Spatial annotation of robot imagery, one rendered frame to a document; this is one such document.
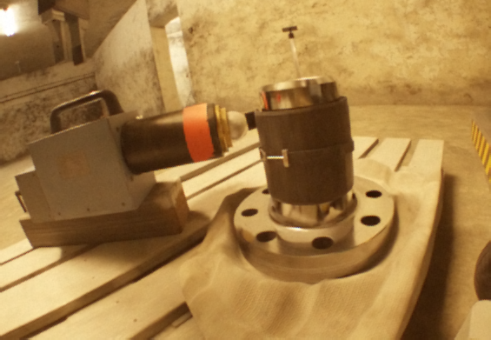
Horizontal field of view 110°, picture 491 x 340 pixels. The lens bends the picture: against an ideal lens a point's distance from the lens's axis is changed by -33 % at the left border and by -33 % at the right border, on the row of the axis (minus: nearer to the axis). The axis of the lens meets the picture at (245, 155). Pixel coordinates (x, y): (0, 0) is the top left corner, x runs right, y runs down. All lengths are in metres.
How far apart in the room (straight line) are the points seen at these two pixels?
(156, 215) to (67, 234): 0.25
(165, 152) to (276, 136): 0.19
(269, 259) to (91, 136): 0.34
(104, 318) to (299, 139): 0.36
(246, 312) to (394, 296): 0.16
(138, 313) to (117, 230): 0.23
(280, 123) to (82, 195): 0.37
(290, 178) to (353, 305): 0.17
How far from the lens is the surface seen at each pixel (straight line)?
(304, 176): 0.33
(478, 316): 0.36
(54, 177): 0.53
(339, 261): 0.33
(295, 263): 0.32
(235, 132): 0.43
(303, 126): 0.31
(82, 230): 0.61
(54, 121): 0.57
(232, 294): 0.31
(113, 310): 0.41
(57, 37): 0.53
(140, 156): 0.44
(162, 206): 0.50
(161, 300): 0.39
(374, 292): 0.30
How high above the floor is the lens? 0.40
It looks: 16 degrees down
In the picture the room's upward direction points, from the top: 11 degrees counter-clockwise
